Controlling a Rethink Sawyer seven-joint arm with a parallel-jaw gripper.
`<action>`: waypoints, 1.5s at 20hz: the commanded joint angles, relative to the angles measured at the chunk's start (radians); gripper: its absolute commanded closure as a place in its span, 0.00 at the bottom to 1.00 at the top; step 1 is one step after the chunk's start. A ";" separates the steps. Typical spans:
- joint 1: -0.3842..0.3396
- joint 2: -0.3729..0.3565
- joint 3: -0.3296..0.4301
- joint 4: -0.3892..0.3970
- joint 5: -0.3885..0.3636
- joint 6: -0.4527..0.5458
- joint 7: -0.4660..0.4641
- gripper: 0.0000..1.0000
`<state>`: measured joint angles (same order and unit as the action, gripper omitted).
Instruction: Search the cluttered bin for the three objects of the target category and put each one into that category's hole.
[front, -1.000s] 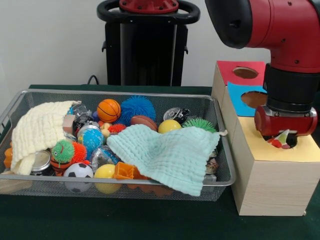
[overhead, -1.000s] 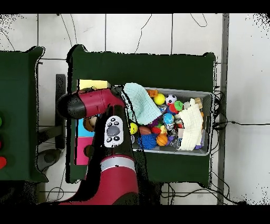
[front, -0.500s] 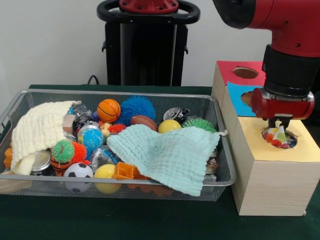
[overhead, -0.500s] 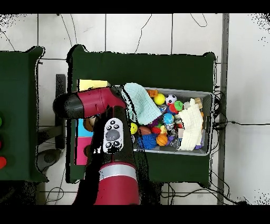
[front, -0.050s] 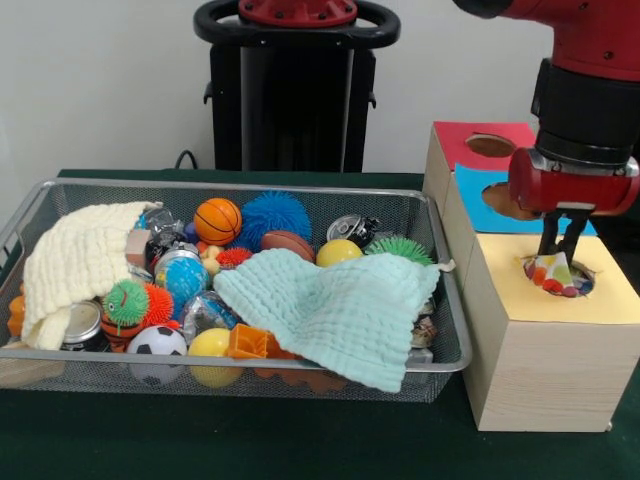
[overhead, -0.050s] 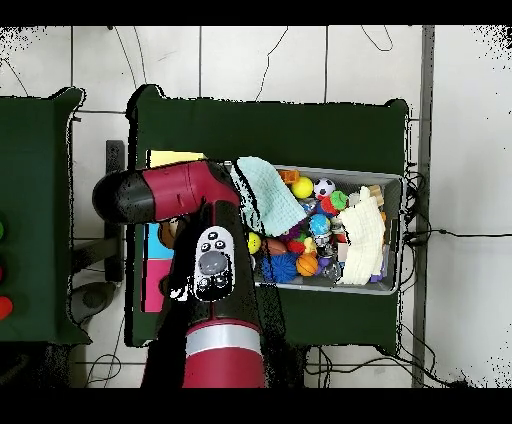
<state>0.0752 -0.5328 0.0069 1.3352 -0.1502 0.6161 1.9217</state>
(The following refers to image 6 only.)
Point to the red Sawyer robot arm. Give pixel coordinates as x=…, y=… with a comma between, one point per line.
x=176, y=188

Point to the black flat stand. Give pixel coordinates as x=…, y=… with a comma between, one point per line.
x=115, y=156

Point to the grey round base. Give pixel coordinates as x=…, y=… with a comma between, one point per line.
x=92, y=300

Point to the cream white cloth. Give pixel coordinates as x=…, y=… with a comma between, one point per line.
x=364, y=240

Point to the dark green table cloth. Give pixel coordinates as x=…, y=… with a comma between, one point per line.
x=32, y=200
x=280, y=132

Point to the small orange basketball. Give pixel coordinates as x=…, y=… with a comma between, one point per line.
x=307, y=264

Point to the clear mesh bin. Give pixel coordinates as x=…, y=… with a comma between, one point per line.
x=360, y=176

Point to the blue spiky ball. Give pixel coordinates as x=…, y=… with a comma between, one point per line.
x=282, y=268

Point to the small soccer ball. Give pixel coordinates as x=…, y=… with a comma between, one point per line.
x=324, y=188

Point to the red round object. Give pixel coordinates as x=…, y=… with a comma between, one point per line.
x=4, y=308

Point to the light blue cloth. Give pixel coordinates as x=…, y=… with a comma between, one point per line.
x=276, y=196

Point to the yellow ball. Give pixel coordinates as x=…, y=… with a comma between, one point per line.
x=255, y=244

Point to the blue globe ball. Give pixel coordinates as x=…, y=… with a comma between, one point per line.
x=320, y=224

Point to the small brown football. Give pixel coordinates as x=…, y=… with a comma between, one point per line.
x=275, y=247

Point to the orange plastic block toy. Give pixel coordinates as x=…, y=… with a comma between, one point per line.
x=288, y=176

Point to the wooden box with three holes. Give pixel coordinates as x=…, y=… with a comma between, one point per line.
x=154, y=280

